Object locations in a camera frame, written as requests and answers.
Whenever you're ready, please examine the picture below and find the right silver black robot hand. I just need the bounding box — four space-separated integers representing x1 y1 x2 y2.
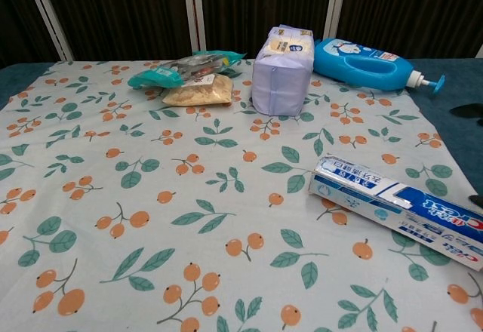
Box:
448 103 483 211

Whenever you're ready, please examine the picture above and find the blue white toothpaste box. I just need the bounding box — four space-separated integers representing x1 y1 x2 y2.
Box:
307 153 483 272

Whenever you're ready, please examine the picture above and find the blue pump bottle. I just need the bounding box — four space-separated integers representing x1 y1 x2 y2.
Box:
312 37 446 97

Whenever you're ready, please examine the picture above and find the purple tissue pack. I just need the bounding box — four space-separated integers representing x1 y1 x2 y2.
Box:
251 24 315 116

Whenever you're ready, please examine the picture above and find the green foil snack packet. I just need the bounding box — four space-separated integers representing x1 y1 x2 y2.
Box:
192 50 246 78

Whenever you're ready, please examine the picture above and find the beige cracker packet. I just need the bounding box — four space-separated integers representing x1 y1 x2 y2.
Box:
162 74 235 107

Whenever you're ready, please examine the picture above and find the clear red snack packet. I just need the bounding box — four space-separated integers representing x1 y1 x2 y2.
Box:
165 53 227 84

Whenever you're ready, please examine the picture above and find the floral orange-fruit tablecloth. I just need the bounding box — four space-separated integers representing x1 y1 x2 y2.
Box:
0 58 483 332

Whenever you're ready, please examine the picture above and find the green white snack packet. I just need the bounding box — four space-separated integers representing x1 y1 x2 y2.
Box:
127 66 186 90

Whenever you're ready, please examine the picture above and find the white partition frame post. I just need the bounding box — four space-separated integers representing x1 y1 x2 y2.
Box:
323 0 350 42
20 0 72 62
180 0 208 53

